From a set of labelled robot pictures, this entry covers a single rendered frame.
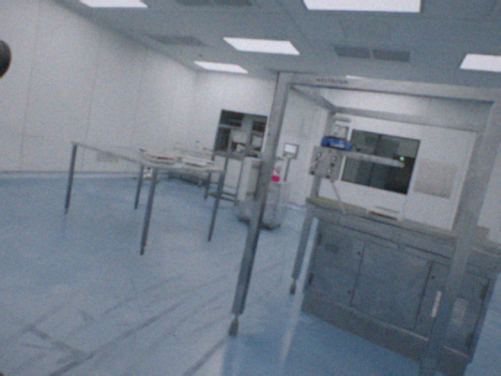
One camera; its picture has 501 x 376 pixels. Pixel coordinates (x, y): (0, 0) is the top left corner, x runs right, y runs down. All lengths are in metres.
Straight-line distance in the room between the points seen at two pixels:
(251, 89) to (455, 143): 4.63
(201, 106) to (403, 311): 7.55
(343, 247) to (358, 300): 0.40
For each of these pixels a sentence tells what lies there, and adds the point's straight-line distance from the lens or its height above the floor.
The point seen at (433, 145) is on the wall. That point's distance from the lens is 7.68.
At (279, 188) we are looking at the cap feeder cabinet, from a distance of 5.10.
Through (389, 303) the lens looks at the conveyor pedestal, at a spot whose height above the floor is 0.33.
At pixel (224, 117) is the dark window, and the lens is 8.82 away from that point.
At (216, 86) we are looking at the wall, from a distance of 9.09.
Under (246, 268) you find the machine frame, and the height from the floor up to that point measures 0.47.
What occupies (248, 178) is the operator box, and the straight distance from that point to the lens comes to 2.00.
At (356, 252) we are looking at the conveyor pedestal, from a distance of 2.68.
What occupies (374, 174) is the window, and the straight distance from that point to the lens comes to 7.65.
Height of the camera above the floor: 1.23
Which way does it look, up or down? 6 degrees down
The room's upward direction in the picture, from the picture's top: 11 degrees clockwise
